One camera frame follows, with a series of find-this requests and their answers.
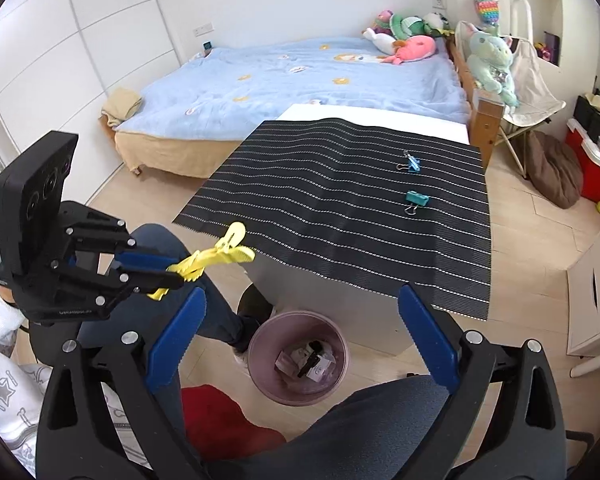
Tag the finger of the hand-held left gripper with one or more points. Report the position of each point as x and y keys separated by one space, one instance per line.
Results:
x=150 y=282
x=145 y=260

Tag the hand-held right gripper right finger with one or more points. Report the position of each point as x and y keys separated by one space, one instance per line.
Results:
x=430 y=340

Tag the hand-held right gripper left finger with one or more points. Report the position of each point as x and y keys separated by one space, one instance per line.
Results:
x=177 y=340

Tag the yellow plastic clip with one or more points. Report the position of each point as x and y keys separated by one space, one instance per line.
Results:
x=225 y=255

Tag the pink trash bin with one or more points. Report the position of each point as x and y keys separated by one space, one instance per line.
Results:
x=260 y=362

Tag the small printed white box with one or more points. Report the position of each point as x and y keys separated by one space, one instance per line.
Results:
x=286 y=360

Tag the white cardboard box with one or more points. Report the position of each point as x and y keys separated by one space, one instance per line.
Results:
x=322 y=367

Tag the black plastic mount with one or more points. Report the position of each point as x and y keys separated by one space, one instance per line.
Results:
x=311 y=357

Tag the person's left shoe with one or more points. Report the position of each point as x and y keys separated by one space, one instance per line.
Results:
x=255 y=310

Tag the red cloth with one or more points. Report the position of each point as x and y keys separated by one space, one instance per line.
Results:
x=220 y=420

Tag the tan bed skirt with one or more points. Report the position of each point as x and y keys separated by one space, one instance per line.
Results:
x=170 y=152

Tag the person's right leg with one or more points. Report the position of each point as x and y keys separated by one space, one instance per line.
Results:
x=370 y=435

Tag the teal binder clip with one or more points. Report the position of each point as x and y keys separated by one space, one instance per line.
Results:
x=417 y=199

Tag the beige folded cloth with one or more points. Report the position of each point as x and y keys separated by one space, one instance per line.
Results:
x=122 y=107

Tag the white wardrobe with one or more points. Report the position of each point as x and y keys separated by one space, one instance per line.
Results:
x=55 y=60

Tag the black striped mat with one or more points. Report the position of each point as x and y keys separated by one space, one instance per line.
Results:
x=330 y=210

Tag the blue binder clip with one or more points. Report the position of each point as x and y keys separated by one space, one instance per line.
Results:
x=413 y=164

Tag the white printed shirt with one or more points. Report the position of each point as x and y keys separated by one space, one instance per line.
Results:
x=10 y=400

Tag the brown cushion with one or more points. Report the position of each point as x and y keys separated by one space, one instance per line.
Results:
x=555 y=170

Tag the light blue blanket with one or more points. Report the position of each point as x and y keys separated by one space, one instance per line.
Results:
x=280 y=85

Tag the red cooler box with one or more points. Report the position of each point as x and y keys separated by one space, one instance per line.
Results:
x=597 y=175

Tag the white canvas folding chair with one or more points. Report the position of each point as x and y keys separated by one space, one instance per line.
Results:
x=532 y=90

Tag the black storage bags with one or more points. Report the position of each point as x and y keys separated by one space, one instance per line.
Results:
x=592 y=120

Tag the large teal unicorn plush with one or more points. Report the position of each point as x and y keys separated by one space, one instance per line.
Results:
x=490 y=60

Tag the pink fish plush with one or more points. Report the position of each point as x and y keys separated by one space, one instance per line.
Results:
x=412 y=50

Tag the cream hat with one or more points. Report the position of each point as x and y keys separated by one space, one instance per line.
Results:
x=597 y=101

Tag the white rabbit plush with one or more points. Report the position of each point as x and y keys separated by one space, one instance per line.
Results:
x=380 y=42

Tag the green plush toy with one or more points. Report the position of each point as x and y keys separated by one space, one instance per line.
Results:
x=407 y=25

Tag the purple box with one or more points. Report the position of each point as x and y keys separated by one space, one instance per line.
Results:
x=552 y=47

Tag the white and green plush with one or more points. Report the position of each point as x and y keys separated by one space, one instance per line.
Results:
x=436 y=22

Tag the pink and green plush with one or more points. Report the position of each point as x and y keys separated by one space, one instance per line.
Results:
x=382 y=21

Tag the rainbow bag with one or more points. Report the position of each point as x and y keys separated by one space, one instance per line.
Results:
x=486 y=10

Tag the wooden bed frame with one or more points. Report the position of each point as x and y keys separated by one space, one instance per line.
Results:
x=485 y=125

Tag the white wall switch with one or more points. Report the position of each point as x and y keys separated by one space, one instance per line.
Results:
x=203 y=29

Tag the white wall socket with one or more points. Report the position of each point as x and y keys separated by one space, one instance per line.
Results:
x=440 y=2

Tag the white wall shelf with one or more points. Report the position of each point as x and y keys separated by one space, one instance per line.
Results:
x=555 y=10

